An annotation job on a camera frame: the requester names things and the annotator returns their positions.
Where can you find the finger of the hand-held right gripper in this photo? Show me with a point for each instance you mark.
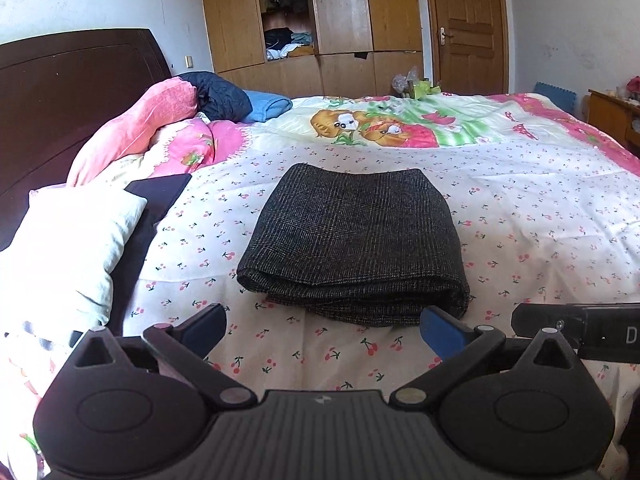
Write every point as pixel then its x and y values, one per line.
pixel 540 316

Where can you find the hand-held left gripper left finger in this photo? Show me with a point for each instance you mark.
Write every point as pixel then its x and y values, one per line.
pixel 206 329

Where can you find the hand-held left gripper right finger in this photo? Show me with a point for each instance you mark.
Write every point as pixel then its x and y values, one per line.
pixel 442 331

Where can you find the grey plaid pants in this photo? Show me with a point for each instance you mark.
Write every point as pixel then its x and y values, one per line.
pixel 350 235

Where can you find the cherry print bedsheet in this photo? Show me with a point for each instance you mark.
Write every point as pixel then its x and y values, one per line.
pixel 525 220

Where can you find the black cloth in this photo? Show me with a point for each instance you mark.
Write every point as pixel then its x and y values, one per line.
pixel 150 195

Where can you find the white pillow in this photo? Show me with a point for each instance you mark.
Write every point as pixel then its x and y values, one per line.
pixel 60 245

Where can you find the pink printed quilt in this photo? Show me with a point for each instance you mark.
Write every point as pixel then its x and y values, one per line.
pixel 200 142

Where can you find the wooden desk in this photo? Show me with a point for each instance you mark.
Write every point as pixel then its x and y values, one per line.
pixel 610 115

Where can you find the pink fleece blanket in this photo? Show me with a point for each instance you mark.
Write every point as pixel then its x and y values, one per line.
pixel 135 125

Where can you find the blue foam mat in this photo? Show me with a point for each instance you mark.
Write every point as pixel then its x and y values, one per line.
pixel 555 96

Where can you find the blue cloth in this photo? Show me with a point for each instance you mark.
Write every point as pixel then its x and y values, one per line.
pixel 267 105

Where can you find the dark quilted jacket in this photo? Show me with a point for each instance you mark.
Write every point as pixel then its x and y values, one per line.
pixel 220 95

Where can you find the plastic bags pile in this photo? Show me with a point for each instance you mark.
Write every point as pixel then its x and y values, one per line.
pixel 415 85

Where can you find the dark wooden headboard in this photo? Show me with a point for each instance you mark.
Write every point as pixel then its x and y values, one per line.
pixel 65 95

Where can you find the folded clothes stack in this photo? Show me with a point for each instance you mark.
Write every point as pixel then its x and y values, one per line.
pixel 287 45

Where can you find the wooden door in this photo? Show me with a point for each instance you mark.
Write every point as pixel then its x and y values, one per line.
pixel 467 25

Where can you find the wooden wardrobe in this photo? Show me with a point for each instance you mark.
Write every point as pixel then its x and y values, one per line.
pixel 345 10

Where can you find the wall switch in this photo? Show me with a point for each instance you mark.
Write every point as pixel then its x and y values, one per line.
pixel 189 61

